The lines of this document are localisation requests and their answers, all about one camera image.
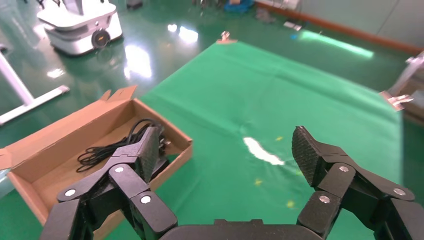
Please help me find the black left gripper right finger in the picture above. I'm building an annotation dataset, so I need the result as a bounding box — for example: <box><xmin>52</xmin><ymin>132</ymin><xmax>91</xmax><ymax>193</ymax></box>
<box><xmin>291</xmin><ymin>125</ymin><xmax>424</xmax><ymax>240</ymax></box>

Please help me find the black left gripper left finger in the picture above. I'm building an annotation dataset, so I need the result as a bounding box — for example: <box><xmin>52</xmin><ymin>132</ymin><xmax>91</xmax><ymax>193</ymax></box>
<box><xmin>39</xmin><ymin>125</ymin><xmax>179</xmax><ymax>240</ymax></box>

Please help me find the thick black power cable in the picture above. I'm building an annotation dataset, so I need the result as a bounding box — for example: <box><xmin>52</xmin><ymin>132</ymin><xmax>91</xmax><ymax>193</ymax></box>
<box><xmin>76</xmin><ymin>118</ymin><xmax>171</xmax><ymax>174</ymax></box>

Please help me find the open brown cardboard box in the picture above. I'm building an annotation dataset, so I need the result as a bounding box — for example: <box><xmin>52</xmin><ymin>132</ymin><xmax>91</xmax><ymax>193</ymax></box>
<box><xmin>0</xmin><ymin>85</ymin><xmax>194</xmax><ymax>240</ymax></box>

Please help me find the silver binder clip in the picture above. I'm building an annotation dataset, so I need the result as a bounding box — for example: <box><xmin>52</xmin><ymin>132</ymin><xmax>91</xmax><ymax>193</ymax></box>
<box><xmin>379</xmin><ymin>91</ymin><xmax>415</xmax><ymax>112</ymax></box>
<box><xmin>215</xmin><ymin>31</ymin><xmax>238</xmax><ymax>45</ymax></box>

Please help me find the green table cloth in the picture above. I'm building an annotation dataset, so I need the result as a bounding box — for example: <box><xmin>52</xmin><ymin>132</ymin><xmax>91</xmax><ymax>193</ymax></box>
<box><xmin>0</xmin><ymin>41</ymin><xmax>403</xmax><ymax>240</ymax></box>

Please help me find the white slanted bar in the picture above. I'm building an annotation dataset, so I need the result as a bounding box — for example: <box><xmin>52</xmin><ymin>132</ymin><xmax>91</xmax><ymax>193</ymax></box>
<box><xmin>387</xmin><ymin>51</ymin><xmax>424</xmax><ymax>97</ymax></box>

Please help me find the white table with legs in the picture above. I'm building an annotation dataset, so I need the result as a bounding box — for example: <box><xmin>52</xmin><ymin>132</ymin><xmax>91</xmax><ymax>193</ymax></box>
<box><xmin>0</xmin><ymin>49</ymin><xmax>70</xmax><ymax>127</ymax></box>

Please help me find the orange baseboard strip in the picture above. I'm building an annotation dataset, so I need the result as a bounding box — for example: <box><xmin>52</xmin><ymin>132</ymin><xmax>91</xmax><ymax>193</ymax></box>
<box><xmin>255</xmin><ymin>0</ymin><xmax>424</xmax><ymax>56</ymax></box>

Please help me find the white wheeled robot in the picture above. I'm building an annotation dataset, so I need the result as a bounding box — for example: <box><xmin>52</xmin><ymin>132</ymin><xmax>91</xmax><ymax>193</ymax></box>
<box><xmin>36</xmin><ymin>0</ymin><xmax>123</xmax><ymax>57</ymax></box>

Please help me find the blue floor object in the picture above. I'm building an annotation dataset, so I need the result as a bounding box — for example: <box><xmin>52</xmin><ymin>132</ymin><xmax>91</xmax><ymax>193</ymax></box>
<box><xmin>225</xmin><ymin>0</ymin><xmax>254</xmax><ymax>13</ymax></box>

